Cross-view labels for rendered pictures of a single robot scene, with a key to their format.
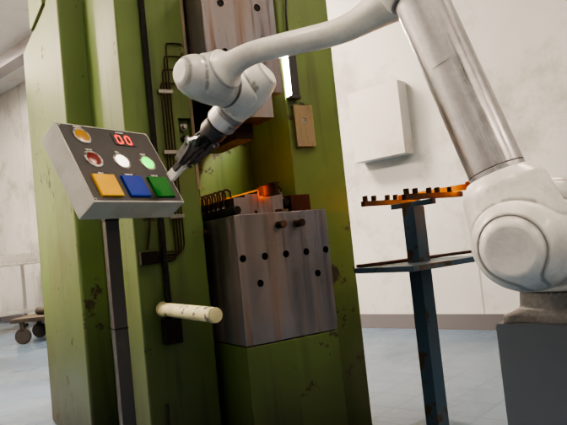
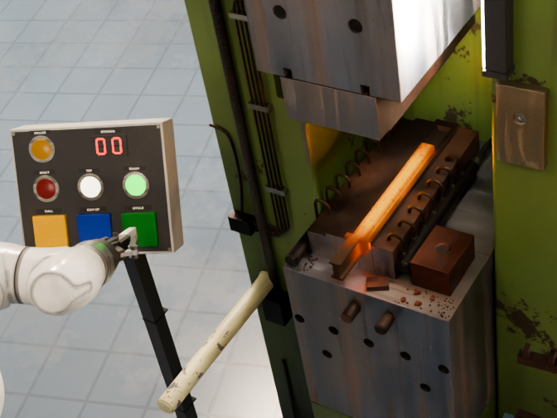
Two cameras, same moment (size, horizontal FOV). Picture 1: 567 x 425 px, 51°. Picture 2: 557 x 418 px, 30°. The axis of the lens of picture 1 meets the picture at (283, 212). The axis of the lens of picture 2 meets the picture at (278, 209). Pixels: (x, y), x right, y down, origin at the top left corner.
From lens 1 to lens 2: 257 cm
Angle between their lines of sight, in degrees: 77
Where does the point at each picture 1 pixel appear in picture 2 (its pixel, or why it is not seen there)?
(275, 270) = (351, 352)
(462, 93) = not seen: outside the picture
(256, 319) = (322, 384)
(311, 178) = (533, 214)
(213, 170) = (470, 53)
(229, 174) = not seen: hidden behind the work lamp
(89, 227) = not seen: hidden behind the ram
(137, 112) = (208, 36)
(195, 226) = (307, 207)
